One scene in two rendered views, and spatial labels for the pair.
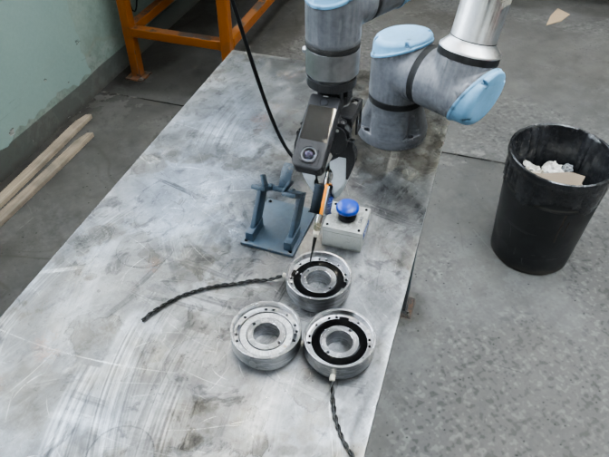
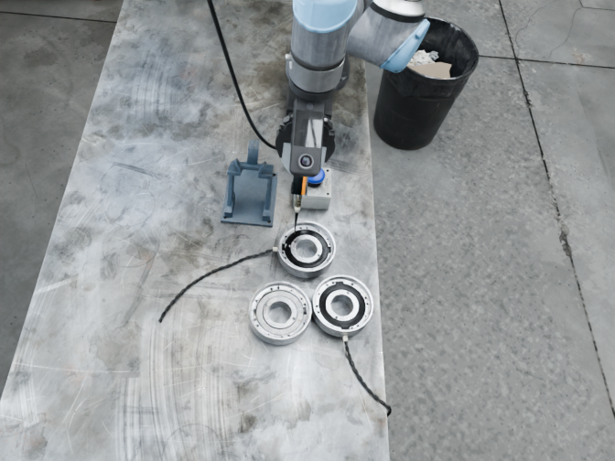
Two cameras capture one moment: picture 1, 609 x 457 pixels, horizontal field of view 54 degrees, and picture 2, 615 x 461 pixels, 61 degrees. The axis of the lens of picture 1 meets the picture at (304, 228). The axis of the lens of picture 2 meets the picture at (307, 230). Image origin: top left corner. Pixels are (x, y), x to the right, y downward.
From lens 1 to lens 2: 32 cm
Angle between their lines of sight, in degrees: 22
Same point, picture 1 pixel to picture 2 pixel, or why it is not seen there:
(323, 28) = (318, 48)
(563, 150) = (428, 38)
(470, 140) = not seen: hidden behind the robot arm
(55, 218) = not seen: outside the picture
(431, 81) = (366, 36)
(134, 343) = (161, 345)
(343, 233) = (314, 198)
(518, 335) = (409, 206)
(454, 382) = not seen: hidden behind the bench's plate
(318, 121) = (308, 126)
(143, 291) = (147, 291)
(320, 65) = (311, 79)
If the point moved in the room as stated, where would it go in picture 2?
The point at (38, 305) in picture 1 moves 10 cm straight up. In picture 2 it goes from (48, 328) to (27, 305)
